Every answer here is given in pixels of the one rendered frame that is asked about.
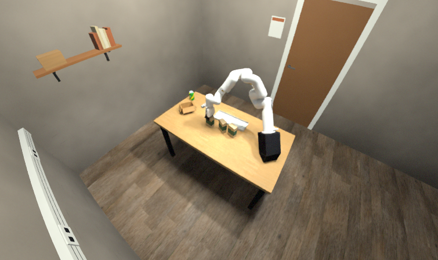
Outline tan block with green band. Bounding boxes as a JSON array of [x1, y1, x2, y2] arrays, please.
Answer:
[[227, 123, 238, 138], [219, 118, 227, 133], [206, 116, 214, 128]]

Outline open brown cardboard box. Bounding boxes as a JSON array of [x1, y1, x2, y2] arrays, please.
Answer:
[[179, 101, 196, 114]]

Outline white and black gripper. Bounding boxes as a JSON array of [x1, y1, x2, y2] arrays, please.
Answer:
[[204, 106, 215, 121]]

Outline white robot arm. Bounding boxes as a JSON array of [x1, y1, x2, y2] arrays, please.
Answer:
[[201, 68, 278, 133]]

